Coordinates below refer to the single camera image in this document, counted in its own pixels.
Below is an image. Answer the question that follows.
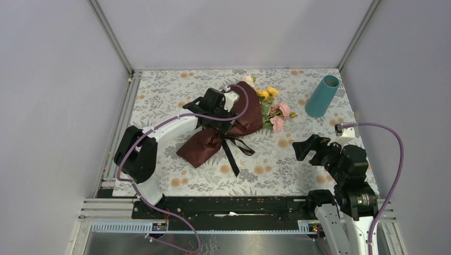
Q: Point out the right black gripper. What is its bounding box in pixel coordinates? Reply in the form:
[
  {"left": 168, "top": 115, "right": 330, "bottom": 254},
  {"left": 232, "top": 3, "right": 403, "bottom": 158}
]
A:
[{"left": 291, "top": 133, "right": 346, "bottom": 182}]

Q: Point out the black gold-lettered ribbon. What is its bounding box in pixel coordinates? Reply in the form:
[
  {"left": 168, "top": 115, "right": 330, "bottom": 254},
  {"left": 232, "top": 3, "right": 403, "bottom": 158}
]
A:
[{"left": 221, "top": 135, "right": 256, "bottom": 177}]

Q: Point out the flower bouquet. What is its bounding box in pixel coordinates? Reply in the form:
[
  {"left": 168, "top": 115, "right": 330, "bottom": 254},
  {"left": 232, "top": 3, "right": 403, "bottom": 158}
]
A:
[{"left": 177, "top": 76, "right": 297, "bottom": 174}]

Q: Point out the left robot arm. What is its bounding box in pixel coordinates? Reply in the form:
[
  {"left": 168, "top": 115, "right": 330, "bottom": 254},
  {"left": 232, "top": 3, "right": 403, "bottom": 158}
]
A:
[{"left": 113, "top": 88, "right": 240, "bottom": 218}]

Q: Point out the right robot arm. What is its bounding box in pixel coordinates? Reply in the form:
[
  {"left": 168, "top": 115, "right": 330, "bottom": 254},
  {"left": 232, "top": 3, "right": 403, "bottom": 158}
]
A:
[{"left": 292, "top": 134, "right": 379, "bottom": 254}]

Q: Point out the teal cylindrical vase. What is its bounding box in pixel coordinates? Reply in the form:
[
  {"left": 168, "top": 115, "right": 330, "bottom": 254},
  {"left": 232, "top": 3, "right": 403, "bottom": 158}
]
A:
[{"left": 305, "top": 75, "right": 340, "bottom": 118}]

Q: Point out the floral patterned table mat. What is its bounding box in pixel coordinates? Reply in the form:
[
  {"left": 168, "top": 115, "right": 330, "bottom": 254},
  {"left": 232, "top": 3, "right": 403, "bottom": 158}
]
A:
[{"left": 130, "top": 69, "right": 355, "bottom": 197}]

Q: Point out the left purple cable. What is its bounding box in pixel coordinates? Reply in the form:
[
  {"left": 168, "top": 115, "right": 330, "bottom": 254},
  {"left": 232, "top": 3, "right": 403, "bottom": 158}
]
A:
[{"left": 115, "top": 83, "right": 249, "bottom": 254}]

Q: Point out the purple cable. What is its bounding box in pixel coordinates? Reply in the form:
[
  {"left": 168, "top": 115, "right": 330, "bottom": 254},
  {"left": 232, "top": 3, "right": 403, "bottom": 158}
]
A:
[
  {"left": 335, "top": 122, "right": 405, "bottom": 255},
  {"left": 115, "top": 83, "right": 249, "bottom": 254}
]

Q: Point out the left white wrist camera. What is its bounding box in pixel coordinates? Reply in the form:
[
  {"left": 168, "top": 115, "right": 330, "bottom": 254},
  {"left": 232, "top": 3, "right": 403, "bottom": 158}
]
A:
[{"left": 219, "top": 87, "right": 240, "bottom": 112}]

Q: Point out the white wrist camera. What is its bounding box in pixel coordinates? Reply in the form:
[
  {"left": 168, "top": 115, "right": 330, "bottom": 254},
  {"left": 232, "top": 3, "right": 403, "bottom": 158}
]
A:
[
  {"left": 219, "top": 87, "right": 240, "bottom": 112},
  {"left": 328, "top": 124, "right": 356, "bottom": 146}
]

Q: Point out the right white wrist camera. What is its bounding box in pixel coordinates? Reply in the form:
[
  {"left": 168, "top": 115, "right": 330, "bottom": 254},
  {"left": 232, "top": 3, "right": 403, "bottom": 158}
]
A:
[{"left": 328, "top": 124, "right": 356, "bottom": 146}]

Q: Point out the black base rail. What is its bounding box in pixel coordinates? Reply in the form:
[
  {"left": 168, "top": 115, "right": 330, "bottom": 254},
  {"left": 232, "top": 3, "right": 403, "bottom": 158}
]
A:
[{"left": 131, "top": 196, "right": 317, "bottom": 231}]

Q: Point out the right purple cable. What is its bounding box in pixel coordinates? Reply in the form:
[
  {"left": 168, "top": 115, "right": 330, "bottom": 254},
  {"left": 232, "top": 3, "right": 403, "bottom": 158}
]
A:
[{"left": 335, "top": 122, "right": 405, "bottom": 255}]

